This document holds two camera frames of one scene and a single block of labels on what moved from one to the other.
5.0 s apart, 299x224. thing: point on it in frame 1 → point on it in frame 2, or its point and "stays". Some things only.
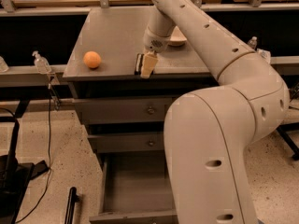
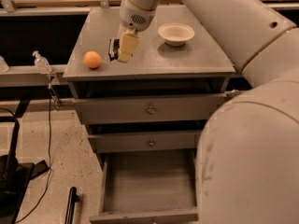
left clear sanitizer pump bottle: x=41 y=64 stays
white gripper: x=154 y=42 → x=135 y=17
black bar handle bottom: x=73 y=199 stays
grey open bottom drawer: x=135 y=190 stays
